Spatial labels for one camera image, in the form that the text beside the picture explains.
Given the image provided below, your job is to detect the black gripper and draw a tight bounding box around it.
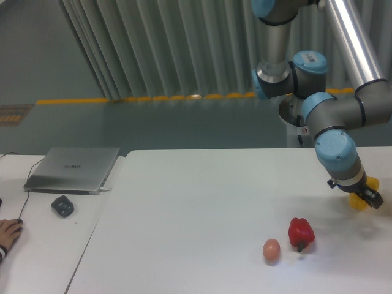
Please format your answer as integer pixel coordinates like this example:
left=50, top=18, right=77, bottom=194
left=327, top=176, right=384, bottom=209

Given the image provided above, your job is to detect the yellow bell pepper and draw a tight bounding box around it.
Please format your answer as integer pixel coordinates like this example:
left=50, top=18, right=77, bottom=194
left=349, top=176, right=380, bottom=211

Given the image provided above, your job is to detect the striped sleeve forearm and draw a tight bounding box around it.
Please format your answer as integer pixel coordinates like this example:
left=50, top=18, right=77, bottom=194
left=0, top=245, right=8, bottom=263

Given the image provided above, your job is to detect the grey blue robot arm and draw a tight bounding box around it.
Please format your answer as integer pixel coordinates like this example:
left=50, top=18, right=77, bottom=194
left=251, top=1, right=391, bottom=209

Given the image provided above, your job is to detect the red bell pepper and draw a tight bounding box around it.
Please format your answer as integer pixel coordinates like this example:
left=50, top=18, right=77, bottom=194
left=288, top=217, right=315, bottom=252

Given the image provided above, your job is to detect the person's hand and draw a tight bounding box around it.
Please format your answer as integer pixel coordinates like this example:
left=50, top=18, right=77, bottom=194
left=0, top=219, right=23, bottom=251

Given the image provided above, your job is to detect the brown egg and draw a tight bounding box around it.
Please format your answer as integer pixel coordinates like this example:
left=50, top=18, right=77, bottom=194
left=263, top=239, right=281, bottom=263

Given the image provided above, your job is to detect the grey pleated curtain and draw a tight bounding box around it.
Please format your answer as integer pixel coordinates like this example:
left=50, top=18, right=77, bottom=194
left=58, top=0, right=356, bottom=102

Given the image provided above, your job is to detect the silver closed laptop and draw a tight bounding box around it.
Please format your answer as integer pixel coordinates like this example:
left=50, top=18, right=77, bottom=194
left=24, top=147, right=120, bottom=195

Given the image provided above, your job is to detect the small black device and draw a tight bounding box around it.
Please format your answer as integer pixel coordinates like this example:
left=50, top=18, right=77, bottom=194
left=51, top=195, right=75, bottom=218

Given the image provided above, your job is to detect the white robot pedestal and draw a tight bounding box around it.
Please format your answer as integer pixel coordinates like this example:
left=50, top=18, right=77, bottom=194
left=278, top=94, right=314, bottom=148

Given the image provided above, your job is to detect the black cable with tag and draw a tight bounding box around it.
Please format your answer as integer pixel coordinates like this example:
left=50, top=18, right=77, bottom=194
left=295, top=114, right=309, bottom=146

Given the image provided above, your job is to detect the black mouse cable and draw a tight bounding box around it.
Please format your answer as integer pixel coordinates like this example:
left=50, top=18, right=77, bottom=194
left=0, top=151, right=47, bottom=220

